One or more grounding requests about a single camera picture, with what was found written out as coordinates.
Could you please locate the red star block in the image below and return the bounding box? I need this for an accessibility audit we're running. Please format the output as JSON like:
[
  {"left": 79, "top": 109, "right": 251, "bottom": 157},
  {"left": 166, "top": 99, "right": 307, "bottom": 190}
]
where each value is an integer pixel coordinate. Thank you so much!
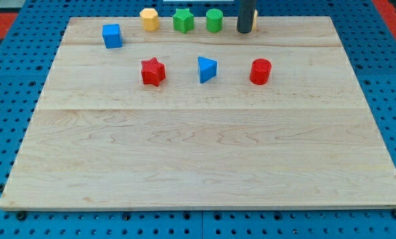
[{"left": 141, "top": 58, "right": 166, "bottom": 87}]

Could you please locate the green star block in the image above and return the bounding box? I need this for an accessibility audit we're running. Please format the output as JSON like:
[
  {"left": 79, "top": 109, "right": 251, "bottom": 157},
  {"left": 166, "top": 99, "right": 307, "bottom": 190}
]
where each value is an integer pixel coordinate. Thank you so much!
[{"left": 172, "top": 8, "right": 194, "bottom": 33}]

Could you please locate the blue cube block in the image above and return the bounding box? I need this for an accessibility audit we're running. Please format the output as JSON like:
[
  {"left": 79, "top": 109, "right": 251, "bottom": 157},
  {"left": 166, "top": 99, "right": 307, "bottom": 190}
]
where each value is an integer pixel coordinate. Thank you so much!
[{"left": 102, "top": 24, "right": 123, "bottom": 48}]

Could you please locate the blue triangle block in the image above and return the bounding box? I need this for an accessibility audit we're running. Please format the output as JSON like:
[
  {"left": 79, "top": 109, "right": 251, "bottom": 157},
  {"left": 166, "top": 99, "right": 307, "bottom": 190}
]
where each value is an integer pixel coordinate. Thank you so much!
[{"left": 198, "top": 56, "right": 218, "bottom": 84}]

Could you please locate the light wooden board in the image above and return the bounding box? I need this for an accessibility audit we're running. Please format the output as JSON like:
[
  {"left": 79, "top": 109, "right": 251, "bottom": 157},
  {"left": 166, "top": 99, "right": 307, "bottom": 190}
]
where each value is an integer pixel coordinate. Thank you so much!
[{"left": 0, "top": 17, "right": 396, "bottom": 211}]

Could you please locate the red cylinder block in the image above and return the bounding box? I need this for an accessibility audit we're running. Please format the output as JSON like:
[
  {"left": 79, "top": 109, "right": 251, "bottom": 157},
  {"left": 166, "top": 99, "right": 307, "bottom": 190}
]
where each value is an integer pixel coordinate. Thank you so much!
[{"left": 249, "top": 58, "right": 272, "bottom": 85}]

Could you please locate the green cylinder block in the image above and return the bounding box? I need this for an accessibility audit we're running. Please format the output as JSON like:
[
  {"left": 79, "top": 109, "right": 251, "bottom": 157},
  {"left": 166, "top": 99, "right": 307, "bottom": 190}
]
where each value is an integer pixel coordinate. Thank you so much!
[{"left": 206, "top": 9, "right": 224, "bottom": 33}]

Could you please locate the yellow block behind pusher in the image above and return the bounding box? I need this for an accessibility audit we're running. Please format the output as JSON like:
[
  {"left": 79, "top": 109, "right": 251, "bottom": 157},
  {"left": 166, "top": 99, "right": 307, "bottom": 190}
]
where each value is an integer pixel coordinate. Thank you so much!
[{"left": 251, "top": 10, "right": 258, "bottom": 31}]

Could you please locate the yellow hexagon block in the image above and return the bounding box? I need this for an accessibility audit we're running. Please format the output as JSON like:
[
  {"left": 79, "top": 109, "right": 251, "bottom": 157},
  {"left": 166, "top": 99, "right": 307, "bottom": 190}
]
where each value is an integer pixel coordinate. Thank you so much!
[{"left": 139, "top": 8, "right": 160, "bottom": 31}]

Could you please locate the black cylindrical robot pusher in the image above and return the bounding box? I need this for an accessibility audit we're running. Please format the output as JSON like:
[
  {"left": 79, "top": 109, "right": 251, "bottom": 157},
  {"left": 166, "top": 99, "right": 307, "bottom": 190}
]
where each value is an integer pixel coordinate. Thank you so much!
[{"left": 236, "top": 0, "right": 257, "bottom": 34}]

